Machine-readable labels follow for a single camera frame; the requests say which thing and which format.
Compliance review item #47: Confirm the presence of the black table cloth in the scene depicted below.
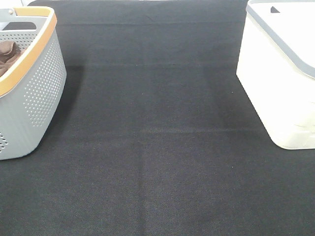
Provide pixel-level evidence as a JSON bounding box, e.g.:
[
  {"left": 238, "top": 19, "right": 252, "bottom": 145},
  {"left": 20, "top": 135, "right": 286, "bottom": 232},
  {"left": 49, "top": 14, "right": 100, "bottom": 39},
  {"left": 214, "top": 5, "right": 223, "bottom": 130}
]
[{"left": 0, "top": 0, "right": 315, "bottom": 236}]

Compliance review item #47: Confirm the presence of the white storage bin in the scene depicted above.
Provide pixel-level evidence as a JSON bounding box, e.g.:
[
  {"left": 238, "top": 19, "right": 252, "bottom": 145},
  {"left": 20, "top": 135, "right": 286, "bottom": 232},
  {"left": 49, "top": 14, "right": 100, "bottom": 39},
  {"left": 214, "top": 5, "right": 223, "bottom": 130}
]
[{"left": 236, "top": 0, "right": 315, "bottom": 149}]

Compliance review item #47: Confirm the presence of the grey perforated laundry basket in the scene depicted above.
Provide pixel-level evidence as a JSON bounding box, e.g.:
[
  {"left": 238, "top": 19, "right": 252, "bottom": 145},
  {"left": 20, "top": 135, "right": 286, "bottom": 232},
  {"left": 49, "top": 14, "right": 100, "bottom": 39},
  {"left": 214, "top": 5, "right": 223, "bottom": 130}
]
[{"left": 0, "top": 6, "right": 66, "bottom": 160}]

